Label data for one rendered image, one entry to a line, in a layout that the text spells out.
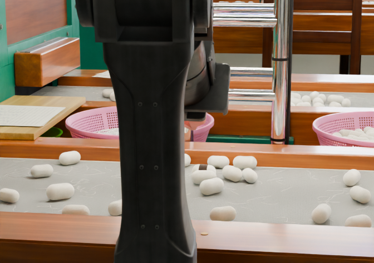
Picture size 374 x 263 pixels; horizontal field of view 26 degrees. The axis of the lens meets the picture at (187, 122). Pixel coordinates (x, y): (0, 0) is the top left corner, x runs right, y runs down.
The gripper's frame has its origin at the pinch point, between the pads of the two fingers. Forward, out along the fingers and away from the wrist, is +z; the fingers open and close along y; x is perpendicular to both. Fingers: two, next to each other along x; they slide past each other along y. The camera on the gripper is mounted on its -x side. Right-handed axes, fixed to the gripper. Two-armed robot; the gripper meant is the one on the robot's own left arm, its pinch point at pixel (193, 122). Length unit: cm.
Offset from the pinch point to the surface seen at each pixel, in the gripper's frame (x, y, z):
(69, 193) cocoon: 7.6, 16.7, 6.7
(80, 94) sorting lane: -43, 36, 66
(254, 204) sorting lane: 7.4, -8.0, 8.7
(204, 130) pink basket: -15.6, 2.3, 31.4
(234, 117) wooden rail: -27, -1, 46
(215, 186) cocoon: 4.4, -2.4, 10.0
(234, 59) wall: -287, 32, 426
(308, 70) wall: -283, -23, 432
